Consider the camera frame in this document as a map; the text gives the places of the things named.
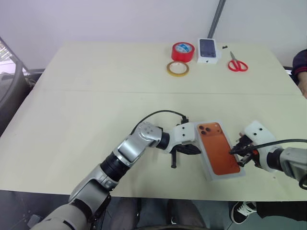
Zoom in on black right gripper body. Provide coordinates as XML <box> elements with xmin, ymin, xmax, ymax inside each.
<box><xmin>236</xmin><ymin>133</ymin><xmax>260</xmax><ymax>166</ymax></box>

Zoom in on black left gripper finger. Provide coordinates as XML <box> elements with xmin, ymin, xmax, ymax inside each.
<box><xmin>177</xmin><ymin>144</ymin><xmax>202</xmax><ymax>156</ymax></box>
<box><xmin>170</xmin><ymin>149</ymin><xmax>178</xmax><ymax>169</ymax></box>

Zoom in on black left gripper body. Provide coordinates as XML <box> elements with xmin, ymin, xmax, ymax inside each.
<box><xmin>173</xmin><ymin>141</ymin><xmax>194</xmax><ymax>151</ymax></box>

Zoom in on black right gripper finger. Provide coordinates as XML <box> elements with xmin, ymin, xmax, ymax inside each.
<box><xmin>236</xmin><ymin>154</ymin><xmax>254</xmax><ymax>168</ymax></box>
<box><xmin>228</xmin><ymin>146</ymin><xmax>253</xmax><ymax>156</ymax></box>

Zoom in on white phone box lid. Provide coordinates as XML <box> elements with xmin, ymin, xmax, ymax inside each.
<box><xmin>196</xmin><ymin>120</ymin><xmax>247</xmax><ymax>182</ymax></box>

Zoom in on white box with dark phone print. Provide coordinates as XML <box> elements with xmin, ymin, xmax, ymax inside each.
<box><xmin>197</xmin><ymin>37</ymin><xmax>223</xmax><ymax>65</ymax></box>

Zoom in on bystander bare hand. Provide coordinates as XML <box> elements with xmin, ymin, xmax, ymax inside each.
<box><xmin>298</xmin><ymin>71</ymin><xmax>307</xmax><ymax>99</ymax></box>

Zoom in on black and white sneaker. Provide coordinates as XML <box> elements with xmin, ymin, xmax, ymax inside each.
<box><xmin>231</xmin><ymin>200</ymin><xmax>258</xmax><ymax>225</ymax></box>

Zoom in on black trouser leg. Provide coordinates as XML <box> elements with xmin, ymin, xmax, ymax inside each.
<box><xmin>255</xmin><ymin>200</ymin><xmax>307</xmax><ymax>223</ymax></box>

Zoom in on yellow tape roll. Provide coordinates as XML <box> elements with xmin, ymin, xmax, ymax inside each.
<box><xmin>166</xmin><ymin>60</ymin><xmax>190</xmax><ymax>78</ymax></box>

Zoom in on red tape roll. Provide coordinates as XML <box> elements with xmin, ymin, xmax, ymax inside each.
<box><xmin>171</xmin><ymin>42</ymin><xmax>195</xmax><ymax>63</ymax></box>

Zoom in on person in dark jacket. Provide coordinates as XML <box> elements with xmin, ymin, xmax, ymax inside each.
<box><xmin>292</xmin><ymin>48</ymin><xmax>307</xmax><ymax>84</ymax></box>

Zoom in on grey metal pole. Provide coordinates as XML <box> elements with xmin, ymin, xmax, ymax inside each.
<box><xmin>207</xmin><ymin>0</ymin><xmax>227</xmax><ymax>39</ymax></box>

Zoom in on grey floor block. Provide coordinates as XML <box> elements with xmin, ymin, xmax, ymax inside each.
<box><xmin>23</xmin><ymin>214</ymin><xmax>41</xmax><ymax>229</ymax></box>

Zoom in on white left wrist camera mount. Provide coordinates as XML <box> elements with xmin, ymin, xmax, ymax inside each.
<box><xmin>165</xmin><ymin>121</ymin><xmax>200</xmax><ymax>154</ymax></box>

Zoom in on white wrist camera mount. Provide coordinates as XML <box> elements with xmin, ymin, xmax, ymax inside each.
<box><xmin>165</xmin><ymin>121</ymin><xmax>200</xmax><ymax>154</ymax></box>
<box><xmin>239</xmin><ymin>120</ymin><xmax>279</xmax><ymax>173</ymax></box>

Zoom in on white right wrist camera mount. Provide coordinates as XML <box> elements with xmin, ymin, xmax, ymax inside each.
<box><xmin>239</xmin><ymin>120</ymin><xmax>279</xmax><ymax>173</ymax></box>

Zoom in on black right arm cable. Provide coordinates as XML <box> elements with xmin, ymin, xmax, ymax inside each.
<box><xmin>250</xmin><ymin>138</ymin><xmax>307</xmax><ymax>190</ymax></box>

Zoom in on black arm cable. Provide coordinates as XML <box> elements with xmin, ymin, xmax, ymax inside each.
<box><xmin>250</xmin><ymin>138</ymin><xmax>307</xmax><ymax>190</ymax></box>
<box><xmin>130</xmin><ymin>109</ymin><xmax>189</xmax><ymax>135</ymax></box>

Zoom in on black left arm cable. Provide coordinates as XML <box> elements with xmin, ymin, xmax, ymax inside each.
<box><xmin>130</xmin><ymin>109</ymin><xmax>189</xmax><ymax>135</ymax></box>

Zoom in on red handled scissors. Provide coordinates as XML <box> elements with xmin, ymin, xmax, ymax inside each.
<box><xmin>227</xmin><ymin>50</ymin><xmax>248</xmax><ymax>73</ymax></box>

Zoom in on grey metal chair frame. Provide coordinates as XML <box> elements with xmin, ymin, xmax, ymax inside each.
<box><xmin>0</xmin><ymin>36</ymin><xmax>46</xmax><ymax>136</ymax></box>

